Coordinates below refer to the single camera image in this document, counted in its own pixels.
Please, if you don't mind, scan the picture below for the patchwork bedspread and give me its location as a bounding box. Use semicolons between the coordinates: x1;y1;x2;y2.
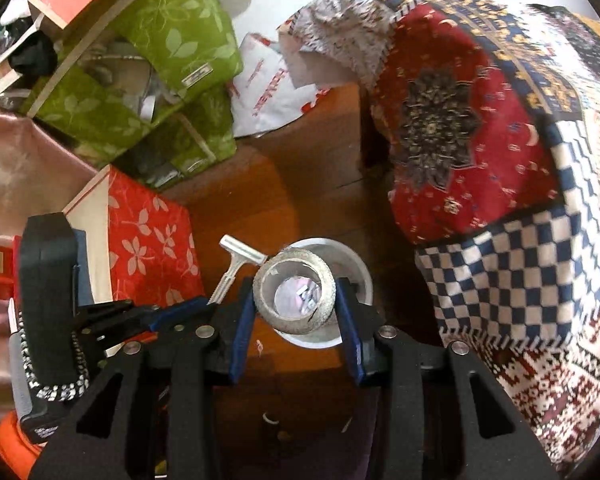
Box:
280;0;600;467

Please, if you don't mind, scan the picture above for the pink satin cloth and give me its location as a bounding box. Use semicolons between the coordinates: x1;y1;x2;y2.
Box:
0;102;102;247

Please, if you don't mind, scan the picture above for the white round container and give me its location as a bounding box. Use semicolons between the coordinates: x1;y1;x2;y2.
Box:
267;237;374;351

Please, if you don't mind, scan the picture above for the green floral bag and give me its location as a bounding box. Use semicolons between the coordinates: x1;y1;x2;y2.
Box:
22;0;244;167
114;85;239;187

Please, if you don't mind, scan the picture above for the white plastic bag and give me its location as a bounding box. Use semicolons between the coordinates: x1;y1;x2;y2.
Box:
228;31;334;140

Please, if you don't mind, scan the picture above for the silver tape roll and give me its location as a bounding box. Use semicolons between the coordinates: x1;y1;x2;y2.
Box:
252;249;339;336

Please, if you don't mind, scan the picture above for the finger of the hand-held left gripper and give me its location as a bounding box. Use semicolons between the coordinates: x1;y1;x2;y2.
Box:
79;324;157;362
73;296;211;333

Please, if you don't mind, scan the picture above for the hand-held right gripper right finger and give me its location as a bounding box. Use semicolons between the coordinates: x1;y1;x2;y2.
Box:
334;277;561;480

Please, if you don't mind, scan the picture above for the red floral box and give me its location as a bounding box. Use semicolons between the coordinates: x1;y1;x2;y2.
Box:
62;164;207;309

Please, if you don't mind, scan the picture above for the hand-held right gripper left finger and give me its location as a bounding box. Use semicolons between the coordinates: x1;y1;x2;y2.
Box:
28;276;257;480

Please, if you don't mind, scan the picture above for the grey disposable razor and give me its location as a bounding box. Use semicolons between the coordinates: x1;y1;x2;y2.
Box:
207;234;270;307

